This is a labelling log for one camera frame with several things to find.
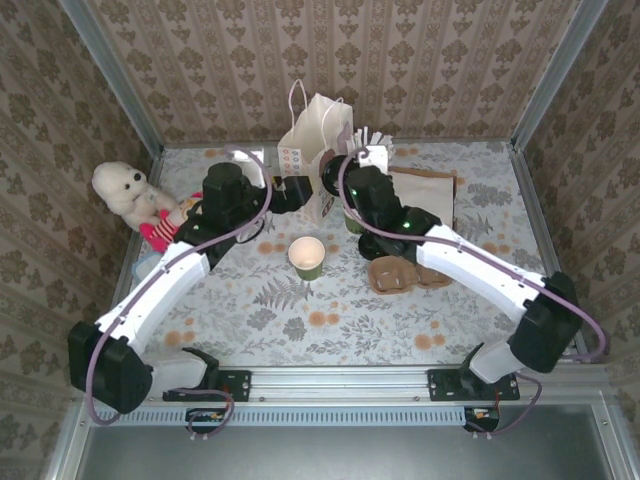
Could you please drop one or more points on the green paper coffee cup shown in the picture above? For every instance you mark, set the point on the green paper coffee cup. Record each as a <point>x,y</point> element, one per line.
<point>306,270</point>

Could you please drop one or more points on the white printed paper bag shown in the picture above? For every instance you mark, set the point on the white printed paper bag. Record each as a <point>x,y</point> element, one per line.
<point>300,135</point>

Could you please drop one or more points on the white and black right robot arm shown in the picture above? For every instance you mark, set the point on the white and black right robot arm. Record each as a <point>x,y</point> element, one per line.
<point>475,265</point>

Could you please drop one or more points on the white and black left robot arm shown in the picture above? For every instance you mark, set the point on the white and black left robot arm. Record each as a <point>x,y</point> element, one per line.
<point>165,290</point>

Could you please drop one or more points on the stack of green paper cups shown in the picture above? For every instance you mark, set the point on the stack of green paper cups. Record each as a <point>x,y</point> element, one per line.
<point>352,225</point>

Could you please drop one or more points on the stack of black cup lids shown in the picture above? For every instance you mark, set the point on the stack of black cup lids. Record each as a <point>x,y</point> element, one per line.
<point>372,249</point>

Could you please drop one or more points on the white paper napkin stack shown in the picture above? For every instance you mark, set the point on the white paper napkin stack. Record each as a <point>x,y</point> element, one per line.
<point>425,195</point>

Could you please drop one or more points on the paper-wrapped straws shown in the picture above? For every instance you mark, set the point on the paper-wrapped straws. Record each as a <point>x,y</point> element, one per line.
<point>375,137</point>

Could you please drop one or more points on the pink striped plush toy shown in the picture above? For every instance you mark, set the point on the pink striped plush toy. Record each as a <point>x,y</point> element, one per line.
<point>160,230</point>

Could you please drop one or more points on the white plush dog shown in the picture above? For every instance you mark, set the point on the white plush dog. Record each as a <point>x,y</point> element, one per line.
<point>125,190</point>

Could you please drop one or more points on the light blue plastic container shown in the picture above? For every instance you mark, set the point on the light blue plastic container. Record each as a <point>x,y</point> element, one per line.
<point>145,267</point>

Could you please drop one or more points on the grey metal panel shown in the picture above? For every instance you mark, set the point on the grey metal panel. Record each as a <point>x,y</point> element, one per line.
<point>350,455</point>

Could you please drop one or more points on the aluminium back rail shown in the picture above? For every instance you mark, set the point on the aluminium back rail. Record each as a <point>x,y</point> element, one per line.
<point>450,142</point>

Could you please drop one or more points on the aluminium right side rail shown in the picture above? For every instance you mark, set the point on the aluminium right side rail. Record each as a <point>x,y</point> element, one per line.
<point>538,215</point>

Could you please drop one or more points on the aluminium left frame post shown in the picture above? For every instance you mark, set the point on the aluminium left frame post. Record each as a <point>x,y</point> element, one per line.
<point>110,80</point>

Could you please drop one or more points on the aluminium frame post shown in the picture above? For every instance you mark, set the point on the aluminium frame post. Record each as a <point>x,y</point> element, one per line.
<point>110,80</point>
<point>555,80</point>

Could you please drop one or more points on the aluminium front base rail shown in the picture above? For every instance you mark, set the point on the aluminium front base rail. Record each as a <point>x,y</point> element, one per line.
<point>340,382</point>

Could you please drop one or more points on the aluminium right frame post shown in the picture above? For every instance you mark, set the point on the aluminium right frame post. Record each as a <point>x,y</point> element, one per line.
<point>555,80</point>

